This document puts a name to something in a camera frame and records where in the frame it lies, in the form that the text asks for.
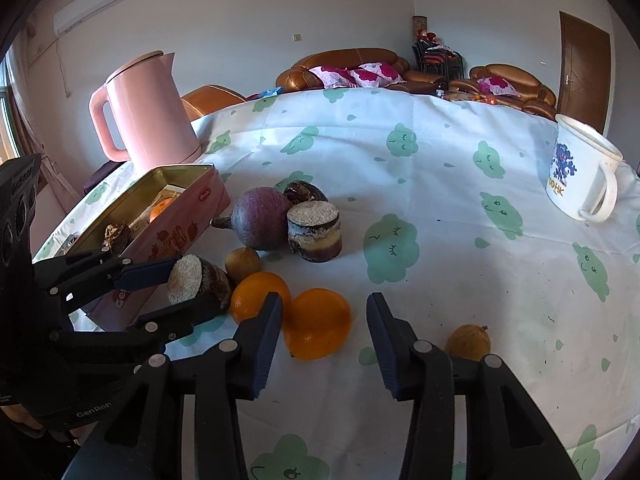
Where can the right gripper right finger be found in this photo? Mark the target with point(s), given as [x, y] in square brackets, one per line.
[415, 370]

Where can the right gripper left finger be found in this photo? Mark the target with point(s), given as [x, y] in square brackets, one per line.
[235, 369]

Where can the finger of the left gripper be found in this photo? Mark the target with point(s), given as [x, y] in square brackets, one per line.
[75, 281]
[157, 329]

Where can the dried brown fruit husk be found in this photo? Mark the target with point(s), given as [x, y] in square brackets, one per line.
[116, 237]

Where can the orange half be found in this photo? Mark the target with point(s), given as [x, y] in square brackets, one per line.
[249, 296]
[316, 324]

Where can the small yellow-brown longan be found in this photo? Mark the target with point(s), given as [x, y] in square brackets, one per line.
[241, 263]

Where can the purple passion fruit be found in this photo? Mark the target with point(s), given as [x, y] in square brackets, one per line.
[258, 219]

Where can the tall cut sugarcane piece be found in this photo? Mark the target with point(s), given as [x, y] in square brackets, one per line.
[314, 230]

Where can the whole orange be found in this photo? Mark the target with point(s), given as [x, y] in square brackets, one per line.
[160, 204]

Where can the left hand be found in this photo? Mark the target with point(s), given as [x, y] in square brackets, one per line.
[19, 414]

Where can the pink metal tin box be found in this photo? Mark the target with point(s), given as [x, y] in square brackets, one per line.
[201, 196]

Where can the purple cushioned stool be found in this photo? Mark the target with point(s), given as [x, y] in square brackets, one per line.
[99, 175]

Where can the pink electric kettle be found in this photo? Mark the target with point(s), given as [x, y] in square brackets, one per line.
[139, 116]

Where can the cloud pattern tablecloth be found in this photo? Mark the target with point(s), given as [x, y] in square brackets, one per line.
[444, 211]

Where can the orange leather chair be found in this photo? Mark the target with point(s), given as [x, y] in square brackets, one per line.
[209, 99]

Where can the white enamel mug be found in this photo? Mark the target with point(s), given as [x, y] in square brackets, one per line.
[582, 175]

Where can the white air conditioner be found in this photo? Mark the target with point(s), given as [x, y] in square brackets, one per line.
[76, 13]

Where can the brown leather armchair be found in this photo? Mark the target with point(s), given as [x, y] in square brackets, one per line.
[510, 86]

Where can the long brown leather sofa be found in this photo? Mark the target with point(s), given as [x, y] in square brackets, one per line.
[371, 68]

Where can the stacked dark chairs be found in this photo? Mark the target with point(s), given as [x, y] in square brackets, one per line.
[433, 57]

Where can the brown wooden door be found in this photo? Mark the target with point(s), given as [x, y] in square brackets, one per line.
[585, 83]

